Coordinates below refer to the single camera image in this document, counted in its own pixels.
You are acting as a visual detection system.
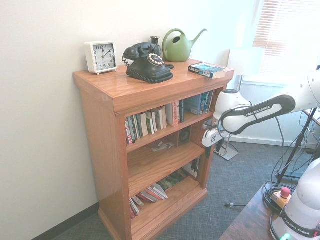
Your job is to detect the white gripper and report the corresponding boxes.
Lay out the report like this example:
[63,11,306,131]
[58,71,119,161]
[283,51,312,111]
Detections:
[201,126,227,159]

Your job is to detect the blue black paperback book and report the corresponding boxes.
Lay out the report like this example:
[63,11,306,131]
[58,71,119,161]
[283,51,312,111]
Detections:
[187,61,227,80]

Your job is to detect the white illustrated book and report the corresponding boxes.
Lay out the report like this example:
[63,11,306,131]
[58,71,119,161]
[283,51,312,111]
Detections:
[182,158,201,181]

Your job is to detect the small black speaker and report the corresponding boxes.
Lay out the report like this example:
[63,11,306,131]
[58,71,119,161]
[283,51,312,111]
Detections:
[177,126,192,147]

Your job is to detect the blue grey paperback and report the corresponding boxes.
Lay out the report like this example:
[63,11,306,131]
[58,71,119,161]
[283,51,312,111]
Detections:
[184,94,204,116]

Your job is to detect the blue white-lettered book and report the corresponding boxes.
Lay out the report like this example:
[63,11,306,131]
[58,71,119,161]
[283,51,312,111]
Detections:
[199,90,215,115]

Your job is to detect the dark blue book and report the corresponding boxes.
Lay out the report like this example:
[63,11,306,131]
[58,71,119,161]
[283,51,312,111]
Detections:
[178,99,185,124]

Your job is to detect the loose paper pile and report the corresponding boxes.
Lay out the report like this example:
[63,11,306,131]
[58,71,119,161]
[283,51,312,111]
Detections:
[151,141,176,153]

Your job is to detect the orange lettered book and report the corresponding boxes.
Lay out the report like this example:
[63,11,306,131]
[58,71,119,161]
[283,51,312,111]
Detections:
[171,100,181,128]

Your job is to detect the dark green flat book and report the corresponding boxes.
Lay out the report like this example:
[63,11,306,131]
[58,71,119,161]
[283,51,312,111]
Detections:
[156,172,190,192]

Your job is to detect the black white spine book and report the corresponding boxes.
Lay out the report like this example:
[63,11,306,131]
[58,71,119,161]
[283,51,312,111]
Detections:
[151,108,159,133]

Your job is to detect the green white book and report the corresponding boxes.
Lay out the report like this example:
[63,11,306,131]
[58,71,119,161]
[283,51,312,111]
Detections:
[146,111,155,135]

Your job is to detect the white spine paperback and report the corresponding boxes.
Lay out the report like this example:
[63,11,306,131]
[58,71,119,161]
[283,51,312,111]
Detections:
[147,183,169,200]

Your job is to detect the white page-edge book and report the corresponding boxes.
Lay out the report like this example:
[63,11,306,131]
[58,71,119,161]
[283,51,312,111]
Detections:
[139,112,150,137]

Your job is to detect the green spine book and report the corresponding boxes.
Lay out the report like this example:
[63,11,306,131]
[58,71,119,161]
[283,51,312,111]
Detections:
[133,113,143,140]

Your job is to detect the red spine paperback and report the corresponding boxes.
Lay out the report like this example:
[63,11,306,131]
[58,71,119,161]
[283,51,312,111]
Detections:
[136,189,160,204]

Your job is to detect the red emergency stop button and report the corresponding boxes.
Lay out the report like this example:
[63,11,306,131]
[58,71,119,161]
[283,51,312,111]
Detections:
[271,187,292,208]

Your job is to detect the wooden bookshelf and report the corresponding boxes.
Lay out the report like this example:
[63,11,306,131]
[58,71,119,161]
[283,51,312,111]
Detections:
[72,58,235,240]

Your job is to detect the dark red spine book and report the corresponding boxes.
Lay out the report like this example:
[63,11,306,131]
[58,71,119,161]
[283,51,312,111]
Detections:
[124,116,133,145]

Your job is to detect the white floor lamp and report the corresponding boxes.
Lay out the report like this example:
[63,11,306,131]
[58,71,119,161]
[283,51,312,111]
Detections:
[213,47,265,161]

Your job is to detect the grey cover paperback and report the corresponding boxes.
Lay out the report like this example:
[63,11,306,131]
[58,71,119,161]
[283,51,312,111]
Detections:
[129,197,140,220]

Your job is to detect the black rotary telephone base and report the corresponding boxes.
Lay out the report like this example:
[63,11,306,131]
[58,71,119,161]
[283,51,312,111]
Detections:
[126,53,175,84]

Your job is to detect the green watering can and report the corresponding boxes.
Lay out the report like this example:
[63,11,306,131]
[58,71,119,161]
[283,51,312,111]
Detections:
[161,28,208,63]

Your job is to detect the black vase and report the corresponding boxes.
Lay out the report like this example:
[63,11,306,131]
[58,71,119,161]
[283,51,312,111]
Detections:
[150,36,162,55]

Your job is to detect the black telephone handset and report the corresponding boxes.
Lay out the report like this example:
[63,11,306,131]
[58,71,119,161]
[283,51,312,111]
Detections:
[123,42,162,61]

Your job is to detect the white window blind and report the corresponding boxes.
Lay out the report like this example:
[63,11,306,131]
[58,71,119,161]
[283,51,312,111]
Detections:
[252,0,320,76]

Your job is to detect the white square alarm clock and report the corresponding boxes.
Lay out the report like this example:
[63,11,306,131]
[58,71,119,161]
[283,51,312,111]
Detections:
[84,40,118,76]

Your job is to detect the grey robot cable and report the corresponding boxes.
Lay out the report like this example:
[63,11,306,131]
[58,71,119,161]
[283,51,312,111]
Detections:
[216,101,288,176]

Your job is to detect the black coiled cable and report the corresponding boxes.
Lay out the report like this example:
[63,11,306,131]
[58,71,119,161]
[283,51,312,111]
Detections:
[263,181,285,218]

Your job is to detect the black camera tripod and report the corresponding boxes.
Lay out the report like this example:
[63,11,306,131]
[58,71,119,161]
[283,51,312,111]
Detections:
[276,107,320,183]

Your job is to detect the black coiled telephone cord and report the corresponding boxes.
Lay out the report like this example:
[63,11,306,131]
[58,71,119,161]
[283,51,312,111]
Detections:
[121,53,175,84]

